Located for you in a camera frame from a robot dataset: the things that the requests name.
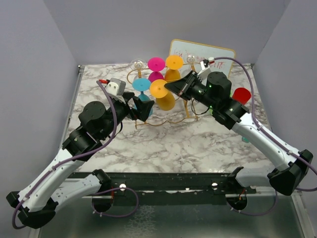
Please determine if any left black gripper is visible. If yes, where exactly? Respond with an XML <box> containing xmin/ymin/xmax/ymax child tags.
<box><xmin>100</xmin><ymin>92</ymin><xmax>154</xmax><ymax>140</ymax></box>

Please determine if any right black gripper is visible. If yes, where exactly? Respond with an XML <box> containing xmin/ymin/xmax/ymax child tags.
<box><xmin>164</xmin><ymin>70</ymin><xmax>217</xmax><ymax>111</ymax></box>

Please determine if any yellow wine glass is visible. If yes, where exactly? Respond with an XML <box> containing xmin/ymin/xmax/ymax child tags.
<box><xmin>150</xmin><ymin>79</ymin><xmax>175</xmax><ymax>111</ymax></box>

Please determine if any blue wine glass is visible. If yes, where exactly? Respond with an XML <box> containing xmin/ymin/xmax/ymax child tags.
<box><xmin>132</xmin><ymin>77</ymin><xmax>154</xmax><ymax>119</ymax></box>

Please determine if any clear wine glass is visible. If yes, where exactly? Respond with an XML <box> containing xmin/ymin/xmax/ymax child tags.
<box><xmin>130</xmin><ymin>59</ymin><xmax>147</xmax><ymax>70</ymax></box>
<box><xmin>183</xmin><ymin>54</ymin><xmax>198</xmax><ymax>65</ymax></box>

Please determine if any red wine glass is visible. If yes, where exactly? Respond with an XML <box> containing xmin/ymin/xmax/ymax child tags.
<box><xmin>232</xmin><ymin>87</ymin><xmax>252</xmax><ymax>105</ymax></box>

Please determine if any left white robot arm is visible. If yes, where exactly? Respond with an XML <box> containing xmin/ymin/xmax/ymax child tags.
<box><xmin>6</xmin><ymin>92</ymin><xmax>154</xmax><ymax>230</ymax></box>

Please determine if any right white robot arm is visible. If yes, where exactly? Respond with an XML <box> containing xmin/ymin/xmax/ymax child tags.
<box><xmin>165</xmin><ymin>71</ymin><xmax>313</xmax><ymax>195</ymax></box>

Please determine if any back orange wine glass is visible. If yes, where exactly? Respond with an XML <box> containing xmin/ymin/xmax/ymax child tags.
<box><xmin>164</xmin><ymin>55</ymin><xmax>183</xmax><ymax>82</ymax></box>

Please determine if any pink wine glass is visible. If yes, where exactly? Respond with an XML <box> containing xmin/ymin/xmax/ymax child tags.
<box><xmin>148</xmin><ymin>57</ymin><xmax>165</xmax><ymax>83</ymax></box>

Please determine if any gold framed whiteboard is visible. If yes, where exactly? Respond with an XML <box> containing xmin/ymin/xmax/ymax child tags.
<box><xmin>169</xmin><ymin>39</ymin><xmax>236</xmax><ymax>73</ymax></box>

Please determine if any teal green cube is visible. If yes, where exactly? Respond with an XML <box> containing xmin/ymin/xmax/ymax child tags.
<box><xmin>242</xmin><ymin>137</ymin><xmax>249</xmax><ymax>143</ymax></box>

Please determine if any gold wire glass rack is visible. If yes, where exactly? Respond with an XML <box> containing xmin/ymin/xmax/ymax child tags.
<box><xmin>126</xmin><ymin>59</ymin><xmax>207</xmax><ymax>129</ymax></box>

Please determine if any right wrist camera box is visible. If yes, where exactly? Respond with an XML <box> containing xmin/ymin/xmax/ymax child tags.
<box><xmin>198</xmin><ymin>57</ymin><xmax>215</xmax><ymax>81</ymax></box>

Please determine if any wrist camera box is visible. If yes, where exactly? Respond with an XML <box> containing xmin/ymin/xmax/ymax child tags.
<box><xmin>105</xmin><ymin>78</ymin><xmax>126</xmax><ymax>96</ymax></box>
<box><xmin>198</xmin><ymin>57</ymin><xmax>215</xmax><ymax>81</ymax></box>

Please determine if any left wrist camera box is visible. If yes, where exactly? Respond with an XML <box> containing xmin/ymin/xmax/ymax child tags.
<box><xmin>105</xmin><ymin>78</ymin><xmax>126</xmax><ymax>96</ymax></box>

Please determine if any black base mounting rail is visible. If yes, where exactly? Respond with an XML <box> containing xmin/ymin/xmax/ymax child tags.
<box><xmin>71</xmin><ymin>171</ymin><xmax>258</xmax><ymax>206</ymax></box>

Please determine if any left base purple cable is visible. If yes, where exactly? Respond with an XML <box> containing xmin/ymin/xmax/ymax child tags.
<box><xmin>91</xmin><ymin>186</ymin><xmax>140</xmax><ymax>218</ymax></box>

